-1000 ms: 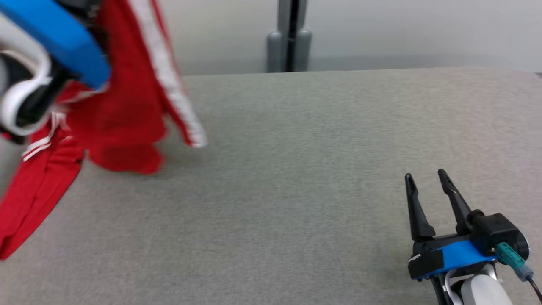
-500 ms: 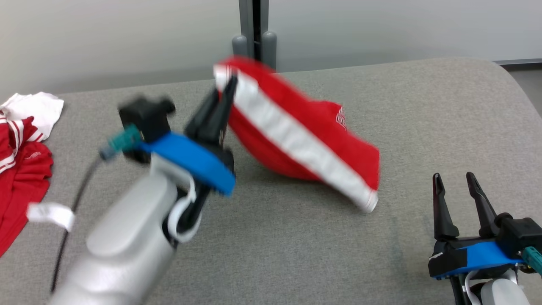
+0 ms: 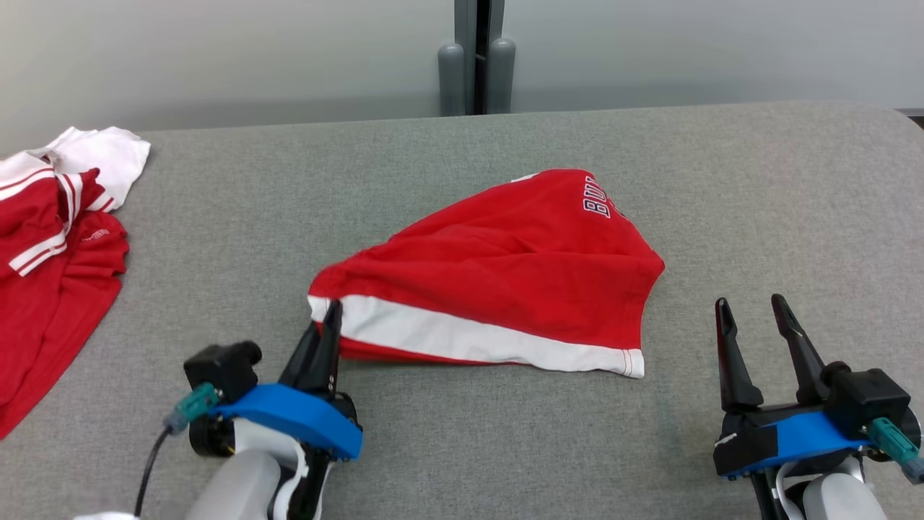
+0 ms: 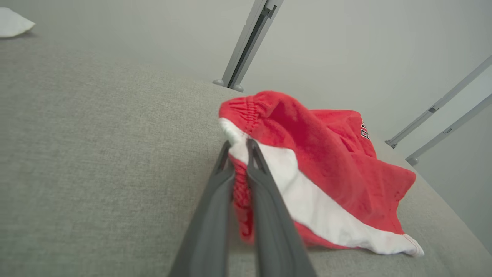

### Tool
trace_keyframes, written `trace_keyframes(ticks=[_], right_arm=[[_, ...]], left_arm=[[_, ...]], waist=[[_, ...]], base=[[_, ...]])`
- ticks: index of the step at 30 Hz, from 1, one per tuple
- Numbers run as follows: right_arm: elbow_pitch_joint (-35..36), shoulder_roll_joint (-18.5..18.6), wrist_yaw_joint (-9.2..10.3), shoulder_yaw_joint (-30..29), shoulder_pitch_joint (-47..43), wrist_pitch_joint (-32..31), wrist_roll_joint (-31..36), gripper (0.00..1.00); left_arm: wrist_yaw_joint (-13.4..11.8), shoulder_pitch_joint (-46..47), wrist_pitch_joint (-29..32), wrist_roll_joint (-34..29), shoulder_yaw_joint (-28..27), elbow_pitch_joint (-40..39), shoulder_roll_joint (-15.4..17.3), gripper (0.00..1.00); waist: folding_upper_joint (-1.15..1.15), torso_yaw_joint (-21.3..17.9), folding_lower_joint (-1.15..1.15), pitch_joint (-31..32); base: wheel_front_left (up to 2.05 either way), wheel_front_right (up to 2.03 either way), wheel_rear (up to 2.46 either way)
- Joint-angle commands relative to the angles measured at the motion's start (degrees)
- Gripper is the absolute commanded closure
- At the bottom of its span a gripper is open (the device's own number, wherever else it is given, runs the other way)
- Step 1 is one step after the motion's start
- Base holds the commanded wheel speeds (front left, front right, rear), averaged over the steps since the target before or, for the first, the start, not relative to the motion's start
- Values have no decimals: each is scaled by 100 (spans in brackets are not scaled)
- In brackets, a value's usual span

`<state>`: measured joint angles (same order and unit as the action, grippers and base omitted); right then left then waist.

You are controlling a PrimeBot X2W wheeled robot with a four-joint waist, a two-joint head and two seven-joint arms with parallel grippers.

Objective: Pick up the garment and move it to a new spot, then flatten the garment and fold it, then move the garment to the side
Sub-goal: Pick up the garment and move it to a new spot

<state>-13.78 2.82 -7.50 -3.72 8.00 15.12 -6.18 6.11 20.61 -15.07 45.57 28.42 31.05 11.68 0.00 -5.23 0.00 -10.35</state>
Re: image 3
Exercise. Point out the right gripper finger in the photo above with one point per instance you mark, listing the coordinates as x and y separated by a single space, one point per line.
805 361
736 375

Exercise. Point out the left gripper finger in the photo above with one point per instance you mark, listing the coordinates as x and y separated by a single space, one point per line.
332 354
303 368

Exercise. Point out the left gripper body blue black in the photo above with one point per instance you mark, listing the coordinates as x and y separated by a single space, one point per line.
296 415

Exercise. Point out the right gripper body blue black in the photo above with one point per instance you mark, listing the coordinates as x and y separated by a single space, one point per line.
787 437

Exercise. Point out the red shorts with white band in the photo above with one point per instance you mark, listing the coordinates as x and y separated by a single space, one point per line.
505 267

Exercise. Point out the red white striped garment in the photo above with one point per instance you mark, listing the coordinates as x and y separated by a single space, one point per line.
50 303

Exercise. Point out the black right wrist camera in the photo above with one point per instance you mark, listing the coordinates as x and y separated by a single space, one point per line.
870 397

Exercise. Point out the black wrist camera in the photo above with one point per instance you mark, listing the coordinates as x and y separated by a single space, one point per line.
870 397
220 368

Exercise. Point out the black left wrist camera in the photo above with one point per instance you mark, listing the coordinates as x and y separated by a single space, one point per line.
220 368

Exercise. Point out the green left camera connector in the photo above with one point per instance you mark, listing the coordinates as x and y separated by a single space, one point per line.
191 406

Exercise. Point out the green camera connector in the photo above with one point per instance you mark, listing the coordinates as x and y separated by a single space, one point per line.
191 406
895 444

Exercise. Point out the green right camera connector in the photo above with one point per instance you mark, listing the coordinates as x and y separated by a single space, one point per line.
895 444

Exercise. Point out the grey cylinder post foot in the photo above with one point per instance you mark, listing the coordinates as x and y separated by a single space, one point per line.
501 76
451 79

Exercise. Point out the grey partition post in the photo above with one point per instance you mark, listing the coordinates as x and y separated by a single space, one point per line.
477 50

